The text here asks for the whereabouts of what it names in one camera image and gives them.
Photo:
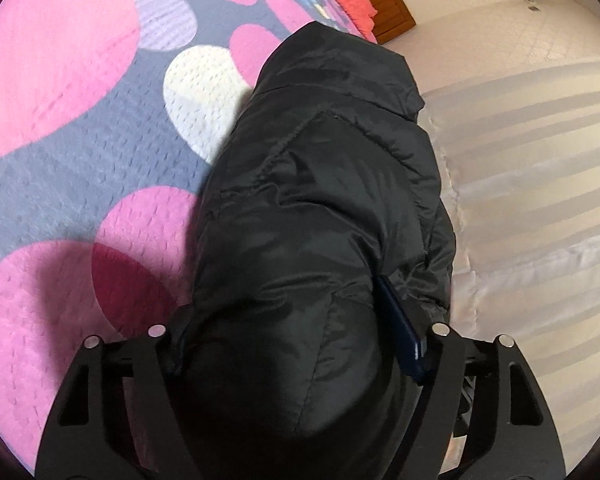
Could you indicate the wooden headboard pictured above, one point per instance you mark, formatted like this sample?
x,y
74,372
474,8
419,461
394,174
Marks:
x,y
387,15

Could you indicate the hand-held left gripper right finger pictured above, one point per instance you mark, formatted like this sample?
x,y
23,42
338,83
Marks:
x,y
405,330

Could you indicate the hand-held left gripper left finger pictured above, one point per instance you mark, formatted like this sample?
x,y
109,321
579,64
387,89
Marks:
x,y
160,355

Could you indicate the white striped fabric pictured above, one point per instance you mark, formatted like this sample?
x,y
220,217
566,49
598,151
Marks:
x,y
530,185

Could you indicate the black puffer jacket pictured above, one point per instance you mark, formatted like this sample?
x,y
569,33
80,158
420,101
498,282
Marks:
x,y
320,210

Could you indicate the dotted colourful bedspread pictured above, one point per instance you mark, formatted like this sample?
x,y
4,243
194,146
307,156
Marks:
x,y
80,160

